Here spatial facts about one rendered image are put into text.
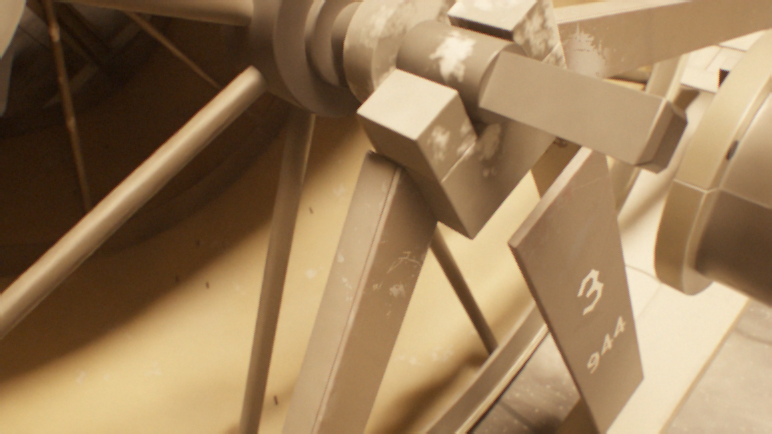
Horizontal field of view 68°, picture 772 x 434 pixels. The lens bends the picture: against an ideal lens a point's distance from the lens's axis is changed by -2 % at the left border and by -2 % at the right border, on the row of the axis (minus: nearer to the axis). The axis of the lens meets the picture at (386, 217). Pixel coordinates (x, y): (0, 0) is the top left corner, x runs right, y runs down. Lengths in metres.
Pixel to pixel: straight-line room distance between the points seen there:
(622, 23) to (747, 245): 0.37
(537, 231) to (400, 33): 0.19
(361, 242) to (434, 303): 0.79
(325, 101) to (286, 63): 0.05
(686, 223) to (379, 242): 0.24
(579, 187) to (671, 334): 0.61
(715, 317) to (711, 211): 0.81
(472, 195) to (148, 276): 1.23
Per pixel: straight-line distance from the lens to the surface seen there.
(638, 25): 0.66
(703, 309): 1.10
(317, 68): 0.49
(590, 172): 0.51
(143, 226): 1.69
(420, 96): 0.39
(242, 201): 1.69
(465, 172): 0.42
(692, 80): 1.40
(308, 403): 0.53
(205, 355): 1.32
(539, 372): 1.28
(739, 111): 0.28
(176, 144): 0.51
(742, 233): 0.29
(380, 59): 0.42
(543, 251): 0.50
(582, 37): 0.57
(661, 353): 1.07
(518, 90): 0.38
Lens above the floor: 1.20
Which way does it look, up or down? 49 degrees down
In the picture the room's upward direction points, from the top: 37 degrees counter-clockwise
